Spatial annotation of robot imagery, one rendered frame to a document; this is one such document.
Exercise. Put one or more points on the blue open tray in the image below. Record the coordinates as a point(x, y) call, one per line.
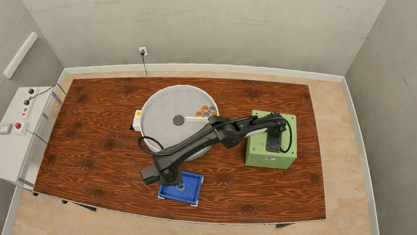
point(192, 184)

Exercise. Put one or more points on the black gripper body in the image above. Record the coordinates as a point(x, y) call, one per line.
point(175, 181)

